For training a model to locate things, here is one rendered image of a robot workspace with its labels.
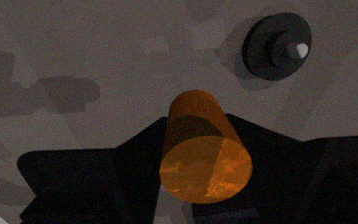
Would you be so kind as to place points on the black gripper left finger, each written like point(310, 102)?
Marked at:
point(129, 172)

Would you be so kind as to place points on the black round pedestal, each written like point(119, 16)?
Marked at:
point(277, 46)

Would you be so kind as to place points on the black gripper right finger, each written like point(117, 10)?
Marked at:
point(287, 172)

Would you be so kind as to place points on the orange knob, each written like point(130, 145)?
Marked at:
point(203, 159)

